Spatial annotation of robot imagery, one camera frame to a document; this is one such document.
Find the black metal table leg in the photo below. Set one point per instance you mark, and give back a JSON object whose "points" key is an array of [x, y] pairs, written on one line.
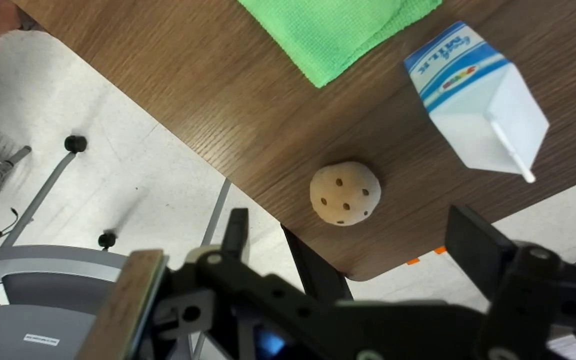
{"points": [[314, 266]]}

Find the brown round cookie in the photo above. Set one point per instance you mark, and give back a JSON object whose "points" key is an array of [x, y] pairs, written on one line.
{"points": [[345, 193]]}

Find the green cloth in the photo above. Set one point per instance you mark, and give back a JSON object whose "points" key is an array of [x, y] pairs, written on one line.
{"points": [[329, 33]]}

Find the orange floor tape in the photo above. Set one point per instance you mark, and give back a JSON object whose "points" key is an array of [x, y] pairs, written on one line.
{"points": [[429, 254]]}

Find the white blue milk carton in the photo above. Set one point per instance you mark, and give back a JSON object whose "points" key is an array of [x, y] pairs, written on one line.
{"points": [[474, 100]]}

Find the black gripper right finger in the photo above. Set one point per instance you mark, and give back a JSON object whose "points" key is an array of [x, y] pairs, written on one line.
{"points": [[529, 293]]}

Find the grey chair with label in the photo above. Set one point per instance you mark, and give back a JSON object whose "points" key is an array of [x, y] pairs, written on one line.
{"points": [[34, 306]]}

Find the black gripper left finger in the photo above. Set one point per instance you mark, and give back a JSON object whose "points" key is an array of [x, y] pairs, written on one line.
{"points": [[234, 293]]}

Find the long wooden desk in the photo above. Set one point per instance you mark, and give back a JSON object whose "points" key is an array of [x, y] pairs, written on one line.
{"points": [[121, 306]]}

